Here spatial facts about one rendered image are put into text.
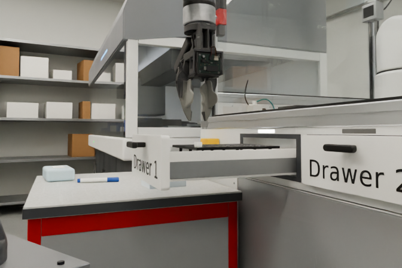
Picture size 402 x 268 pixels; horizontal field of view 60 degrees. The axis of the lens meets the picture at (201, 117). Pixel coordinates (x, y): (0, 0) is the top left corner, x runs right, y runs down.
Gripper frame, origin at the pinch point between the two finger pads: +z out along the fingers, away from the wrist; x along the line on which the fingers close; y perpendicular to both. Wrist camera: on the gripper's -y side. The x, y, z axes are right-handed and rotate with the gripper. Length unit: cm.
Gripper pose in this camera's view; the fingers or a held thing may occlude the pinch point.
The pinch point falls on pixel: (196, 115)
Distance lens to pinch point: 81.1
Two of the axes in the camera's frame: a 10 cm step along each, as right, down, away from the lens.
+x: 9.2, 0.1, 3.8
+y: 3.8, -0.4, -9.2
